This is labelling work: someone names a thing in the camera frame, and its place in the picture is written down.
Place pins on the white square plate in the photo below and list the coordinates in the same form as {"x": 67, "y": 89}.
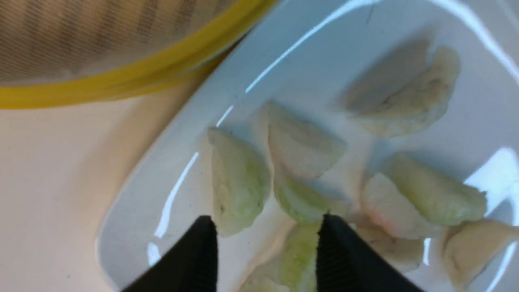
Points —
{"x": 314, "y": 56}

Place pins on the pink dumpling top of plate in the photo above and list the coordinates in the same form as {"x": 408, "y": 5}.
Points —
{"x": 300, "y": 146}

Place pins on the pink dumpling of plate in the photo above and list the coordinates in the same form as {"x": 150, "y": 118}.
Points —
{"x": 389, "y": 209}
{"x": 300, "y": 146}

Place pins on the pink dumpling middle of plate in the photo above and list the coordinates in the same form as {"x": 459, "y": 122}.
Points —
{"x": 389, "y": 209}

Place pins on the pale dumpling plate bottom edge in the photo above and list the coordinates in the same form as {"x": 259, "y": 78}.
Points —
{"x": 467, "y": 252}

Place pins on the white dumpling centre of plate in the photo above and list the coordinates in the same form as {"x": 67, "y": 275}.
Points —
{"x": 403, "y": 254}

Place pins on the pale dumpling right of plate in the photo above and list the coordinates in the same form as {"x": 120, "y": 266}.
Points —
{"x": 405, "y": 91}

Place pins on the small green dumpling on plate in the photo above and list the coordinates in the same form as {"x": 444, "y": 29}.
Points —
{"x": 303, "y": 203}

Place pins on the yellow-rimmed bamboo steamer basket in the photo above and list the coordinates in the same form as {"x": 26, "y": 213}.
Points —
{"x": 55, "y": 53}

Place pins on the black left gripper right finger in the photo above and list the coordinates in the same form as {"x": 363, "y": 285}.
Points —
{"x": 346, "y": 263}

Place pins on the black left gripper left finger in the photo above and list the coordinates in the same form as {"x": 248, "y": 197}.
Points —
{"x": 191, "y": 265}

